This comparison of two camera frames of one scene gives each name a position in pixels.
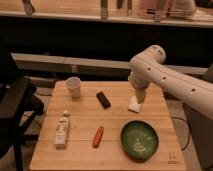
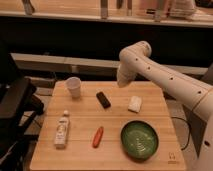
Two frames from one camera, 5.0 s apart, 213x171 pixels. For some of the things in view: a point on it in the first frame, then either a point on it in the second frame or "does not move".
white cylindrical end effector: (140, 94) → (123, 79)
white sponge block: (134, 106) does not move
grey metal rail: (89, 64) does not move
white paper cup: (74, 85) does not move
